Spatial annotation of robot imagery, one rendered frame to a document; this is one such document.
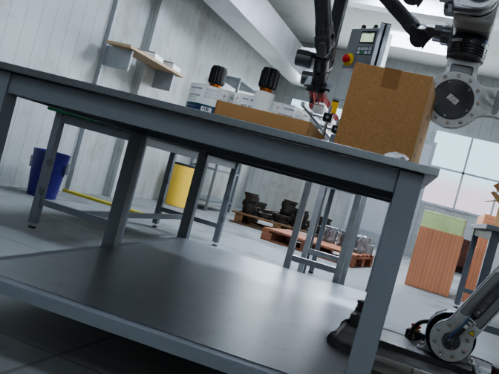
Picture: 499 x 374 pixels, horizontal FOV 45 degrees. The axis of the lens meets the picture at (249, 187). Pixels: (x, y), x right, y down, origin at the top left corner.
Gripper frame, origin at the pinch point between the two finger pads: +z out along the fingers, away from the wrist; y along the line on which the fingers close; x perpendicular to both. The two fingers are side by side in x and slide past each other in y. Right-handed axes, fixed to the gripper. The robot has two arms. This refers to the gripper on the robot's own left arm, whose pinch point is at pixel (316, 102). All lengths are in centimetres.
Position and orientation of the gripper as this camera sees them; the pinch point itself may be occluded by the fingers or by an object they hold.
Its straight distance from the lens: 240.6
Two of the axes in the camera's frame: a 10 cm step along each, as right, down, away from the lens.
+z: -0.4, 7.6, 6.5
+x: -3.5, 6.0, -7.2
